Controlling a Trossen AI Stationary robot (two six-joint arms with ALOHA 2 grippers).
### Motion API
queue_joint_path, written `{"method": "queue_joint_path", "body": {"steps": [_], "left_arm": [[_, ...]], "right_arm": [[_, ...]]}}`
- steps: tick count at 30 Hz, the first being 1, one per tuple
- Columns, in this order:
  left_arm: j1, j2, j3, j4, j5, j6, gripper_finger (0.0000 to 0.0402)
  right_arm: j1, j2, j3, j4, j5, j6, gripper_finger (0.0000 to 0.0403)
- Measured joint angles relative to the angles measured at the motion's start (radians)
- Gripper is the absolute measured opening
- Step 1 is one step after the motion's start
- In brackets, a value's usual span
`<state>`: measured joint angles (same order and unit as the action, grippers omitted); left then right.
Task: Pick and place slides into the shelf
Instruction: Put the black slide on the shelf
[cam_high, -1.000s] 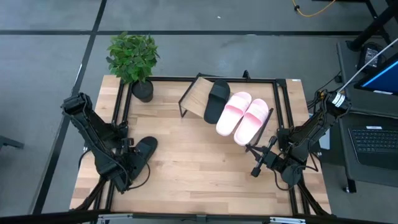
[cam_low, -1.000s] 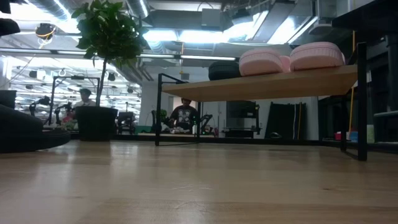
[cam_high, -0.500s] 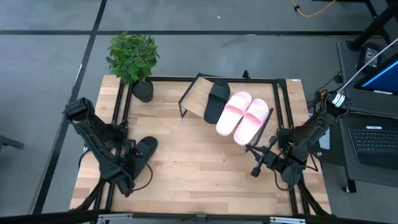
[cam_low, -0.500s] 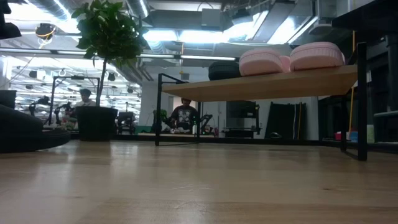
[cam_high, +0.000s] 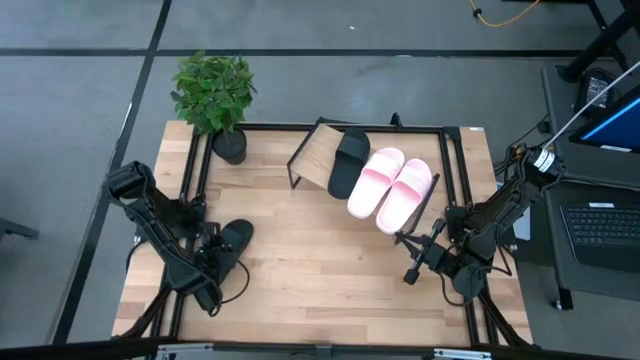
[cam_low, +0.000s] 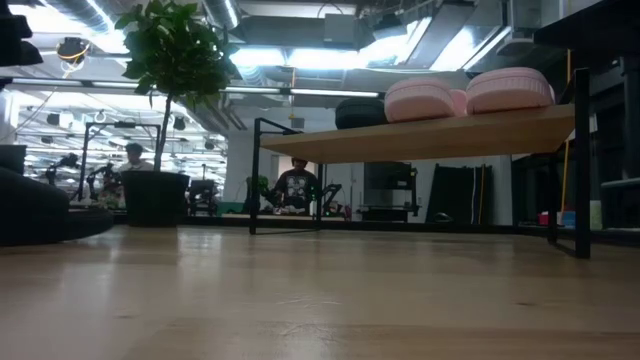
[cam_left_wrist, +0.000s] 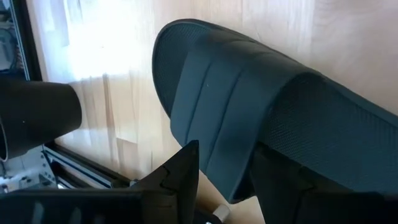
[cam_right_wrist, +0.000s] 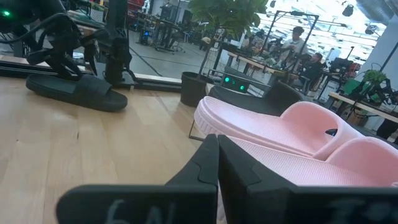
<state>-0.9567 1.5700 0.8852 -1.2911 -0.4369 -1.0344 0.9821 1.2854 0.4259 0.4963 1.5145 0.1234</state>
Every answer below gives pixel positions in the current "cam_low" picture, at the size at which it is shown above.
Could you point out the black rubber slide sandal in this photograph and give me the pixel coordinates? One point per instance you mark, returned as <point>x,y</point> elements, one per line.
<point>35,210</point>
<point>360,115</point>

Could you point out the pink rubber slide sandal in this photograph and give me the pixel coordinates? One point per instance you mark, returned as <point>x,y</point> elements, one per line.
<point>507,90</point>
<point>417,100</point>

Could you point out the black background robot arm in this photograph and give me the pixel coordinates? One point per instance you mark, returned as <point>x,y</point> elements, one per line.
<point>62,164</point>
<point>100,177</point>

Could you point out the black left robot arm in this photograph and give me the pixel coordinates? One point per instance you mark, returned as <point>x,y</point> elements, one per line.
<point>15,52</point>

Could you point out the person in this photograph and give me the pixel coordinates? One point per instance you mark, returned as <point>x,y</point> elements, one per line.
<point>134,152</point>
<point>296,185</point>

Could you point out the small green potted plant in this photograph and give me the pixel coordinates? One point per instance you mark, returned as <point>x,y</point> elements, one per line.
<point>257,184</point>

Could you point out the black shelving unit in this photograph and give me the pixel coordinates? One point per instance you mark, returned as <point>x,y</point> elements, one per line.
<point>390,185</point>

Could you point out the long ceiling tube light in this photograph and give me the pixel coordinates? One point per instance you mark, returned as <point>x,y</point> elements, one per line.
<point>325,92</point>

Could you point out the green leafy indoor tree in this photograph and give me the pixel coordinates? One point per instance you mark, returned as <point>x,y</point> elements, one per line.
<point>180,50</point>

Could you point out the wooden shelf with black frame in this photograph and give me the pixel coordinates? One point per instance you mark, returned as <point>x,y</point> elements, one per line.
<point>425,135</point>

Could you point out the silver ventilation duct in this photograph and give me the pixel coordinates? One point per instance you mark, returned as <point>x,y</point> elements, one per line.
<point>222,12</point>

